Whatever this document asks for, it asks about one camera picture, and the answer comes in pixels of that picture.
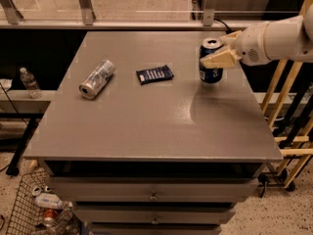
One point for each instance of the blue pepsi can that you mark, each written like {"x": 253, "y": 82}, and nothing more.
{"x": 209, "y": 46}

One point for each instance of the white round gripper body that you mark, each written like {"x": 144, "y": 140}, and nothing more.
{"x": 250, "y": 46}

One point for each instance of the grey drawer cabinet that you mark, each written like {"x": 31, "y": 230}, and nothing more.
{"x": 172, "y": 157}

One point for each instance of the clear plastic water bottle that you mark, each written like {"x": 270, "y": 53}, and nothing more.
{"x": 30, "y": 83}

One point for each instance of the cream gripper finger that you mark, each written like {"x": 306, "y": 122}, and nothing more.
{"x": 231, "y": 38}
{"x": 224, "y": 58}

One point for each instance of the silver energy drink can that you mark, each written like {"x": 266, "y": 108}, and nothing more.
{"x": 97, "y": 79}

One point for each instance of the white bottle in basket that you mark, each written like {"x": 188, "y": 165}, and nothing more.
{"x": 51, "y": 201}

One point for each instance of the black side table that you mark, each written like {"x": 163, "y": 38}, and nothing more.
{"x": 17, "y": 104}

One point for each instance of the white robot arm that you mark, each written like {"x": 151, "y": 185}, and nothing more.
{"x": 290, "y": 39}

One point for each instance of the silver can in basket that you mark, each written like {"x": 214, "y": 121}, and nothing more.
{"x": 36, "y": 190}

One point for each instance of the black wire basket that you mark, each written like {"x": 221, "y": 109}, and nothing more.
{"x": 27, "y": 217}

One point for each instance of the red can in basket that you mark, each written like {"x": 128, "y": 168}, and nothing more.
{"x": 49, "y": 216}

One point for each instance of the dark blue snack packet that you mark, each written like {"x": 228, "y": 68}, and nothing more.
{"x": 154, "y": 74}

